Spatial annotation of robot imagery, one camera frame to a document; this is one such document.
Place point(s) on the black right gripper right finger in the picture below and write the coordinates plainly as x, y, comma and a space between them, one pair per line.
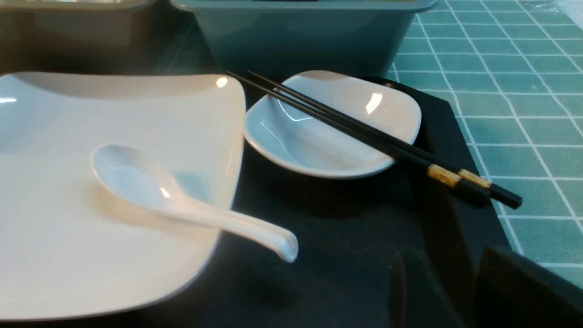
512, 291

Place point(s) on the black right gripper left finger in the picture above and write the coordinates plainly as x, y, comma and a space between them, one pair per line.
416, 297

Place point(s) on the black chopstick gold band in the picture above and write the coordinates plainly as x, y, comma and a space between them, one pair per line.
498, 193
371, 136

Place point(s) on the small white sauce dish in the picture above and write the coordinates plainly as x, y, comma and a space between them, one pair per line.
296, 141

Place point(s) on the white ceramic soup spoon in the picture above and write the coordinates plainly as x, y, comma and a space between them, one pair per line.
142, 181

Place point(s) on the large white square plate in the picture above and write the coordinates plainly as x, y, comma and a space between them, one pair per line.
68, 247

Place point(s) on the black serving tray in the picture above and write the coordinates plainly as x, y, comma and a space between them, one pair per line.
348, 234

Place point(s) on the blue plastic bin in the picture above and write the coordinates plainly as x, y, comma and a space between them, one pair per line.
279, 38

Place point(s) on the brown plastic bin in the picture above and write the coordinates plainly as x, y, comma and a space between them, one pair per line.
73, 35

